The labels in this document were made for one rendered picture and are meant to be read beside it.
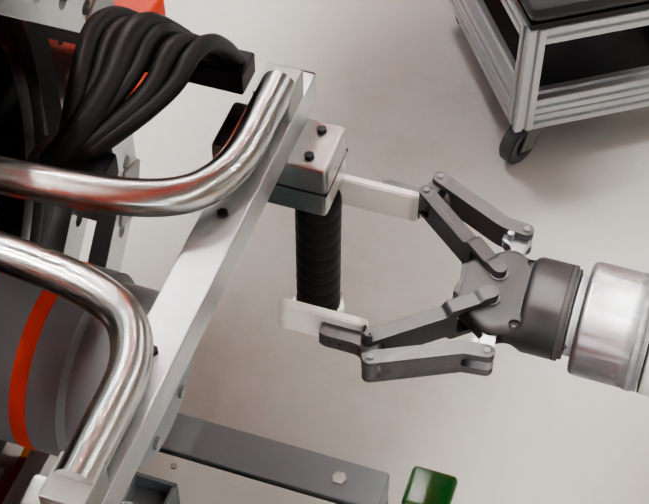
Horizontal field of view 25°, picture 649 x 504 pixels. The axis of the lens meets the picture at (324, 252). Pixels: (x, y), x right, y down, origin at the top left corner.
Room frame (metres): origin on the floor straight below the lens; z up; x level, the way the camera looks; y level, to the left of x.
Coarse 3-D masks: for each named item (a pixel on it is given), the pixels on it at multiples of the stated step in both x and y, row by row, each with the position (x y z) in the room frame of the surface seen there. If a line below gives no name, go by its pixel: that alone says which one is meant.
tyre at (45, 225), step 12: (12, 24) 0.91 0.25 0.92; (24, 24) 0.92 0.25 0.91; (12, 36) 0.91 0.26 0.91; (24, 36) 0.92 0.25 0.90; (24, 48) 0.92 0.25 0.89; (24, 60) 0.91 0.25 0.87; (36, 72) 0.92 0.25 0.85; (36, 84) 0.92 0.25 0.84; (36, 96) 0.92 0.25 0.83; (36, 108) 0.92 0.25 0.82; (36, 120) 0.91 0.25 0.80; (36, 132) 0.91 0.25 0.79; (48, 132) 0.93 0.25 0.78; (36, 204) 0.89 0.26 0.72; (48, 204) 0.90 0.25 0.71; (36, 216) 0.88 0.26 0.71; (48, 216) 0.90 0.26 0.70; (36, 228) 0.88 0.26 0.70; (48, 228) 0.89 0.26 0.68; (36, 240) 0.87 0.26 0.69
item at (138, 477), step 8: (136, 472) 0.95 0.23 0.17; (136, 480) 0.94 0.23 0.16; (144, 480) 0.94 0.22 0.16; (152, 480) 0.93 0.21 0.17; (160, 480) 0.93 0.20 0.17; (128, 488) 0.92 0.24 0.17; (136, 488) 0.94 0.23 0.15; (144, 488) 0.94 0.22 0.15; (152, 488) 0.93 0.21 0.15; (160, 488) 0.93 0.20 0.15; (168, 488) 0.93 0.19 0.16; (176, 488) 0.93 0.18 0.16; (128, 496) 0.92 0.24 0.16; (136, 496) 0.92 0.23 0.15; (144, 496) 0.92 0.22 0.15; (152, 496) 0.92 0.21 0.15; (160, 496) 0.92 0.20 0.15; (168, 496) 0.91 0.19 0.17; (176, 496) 0.92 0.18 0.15
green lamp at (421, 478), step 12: (420, 468) 0.65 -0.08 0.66; (408, 480) 0.64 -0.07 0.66; (420, 480) 0.64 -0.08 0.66; (432, 480) 0.64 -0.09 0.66; (444, 480) 0.64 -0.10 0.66; (456, 480) 0.64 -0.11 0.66; (408, 492) 0.62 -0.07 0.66; (420, 492) 0.62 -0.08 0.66; (432, 492) 0.62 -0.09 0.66; (444, 492) 0.62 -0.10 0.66; (456, 492) 0.64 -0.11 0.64
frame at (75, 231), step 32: (0, 0) 0.75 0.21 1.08; (32, 0) 0.79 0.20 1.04; (64, 0) 0.83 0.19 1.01; (96, 0) 0.87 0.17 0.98; (32, 32) 0.88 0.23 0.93; (64, 32) 0.87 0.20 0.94; (64, 64) 0.89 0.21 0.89; (64, 96) 0.88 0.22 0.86; (128, 160) 0.89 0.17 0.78; (64, 224) 0.86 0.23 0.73; (96, 224) 0.85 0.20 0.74; (128, 224) 0.87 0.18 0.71; (96, 256) 0.83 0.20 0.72; (0, 448) 0.69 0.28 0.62; (0, 480) 0.68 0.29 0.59
